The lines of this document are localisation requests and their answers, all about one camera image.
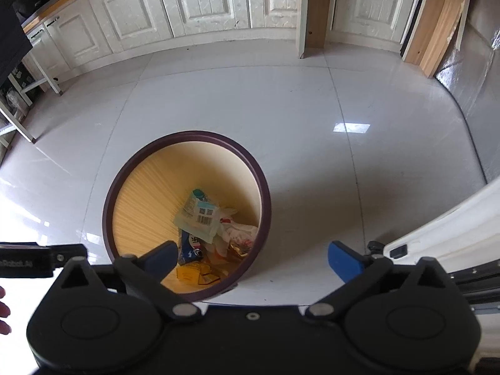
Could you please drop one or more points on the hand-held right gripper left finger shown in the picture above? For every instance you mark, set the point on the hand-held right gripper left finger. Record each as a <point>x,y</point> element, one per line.
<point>160,259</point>

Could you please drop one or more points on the wooden table leg panel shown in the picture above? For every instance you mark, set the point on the wooden table leg panel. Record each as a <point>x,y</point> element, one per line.
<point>316,7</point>
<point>437,19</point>

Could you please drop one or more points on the round wood-look trash bin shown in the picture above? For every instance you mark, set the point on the round wood-look trash bin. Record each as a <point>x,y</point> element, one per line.
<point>148,187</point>

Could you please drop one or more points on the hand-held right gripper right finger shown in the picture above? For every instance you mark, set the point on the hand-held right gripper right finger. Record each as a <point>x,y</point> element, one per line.
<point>343,259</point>

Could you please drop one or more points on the yellow wrapper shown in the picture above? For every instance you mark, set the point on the yellow wrapper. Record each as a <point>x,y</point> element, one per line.
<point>191,273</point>

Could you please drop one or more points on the crushed blue soda can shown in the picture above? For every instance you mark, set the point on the crushed blue soda can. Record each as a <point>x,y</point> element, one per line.
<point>191,248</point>

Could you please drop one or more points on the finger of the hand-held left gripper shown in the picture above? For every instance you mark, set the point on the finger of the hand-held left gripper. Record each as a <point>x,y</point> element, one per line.
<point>66,253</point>

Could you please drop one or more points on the teal printed packet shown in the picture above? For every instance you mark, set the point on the teal printed packet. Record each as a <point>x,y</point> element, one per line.
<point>199,213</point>

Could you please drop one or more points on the white plastic bag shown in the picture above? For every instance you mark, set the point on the white plastic bag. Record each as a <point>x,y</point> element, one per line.
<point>234,234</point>

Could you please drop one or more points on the white table top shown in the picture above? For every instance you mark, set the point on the white table top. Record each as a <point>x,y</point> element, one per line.
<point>437,222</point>

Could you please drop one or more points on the cream base cabinet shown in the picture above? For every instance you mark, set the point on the cream base cabinet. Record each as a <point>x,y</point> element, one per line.
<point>203,0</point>

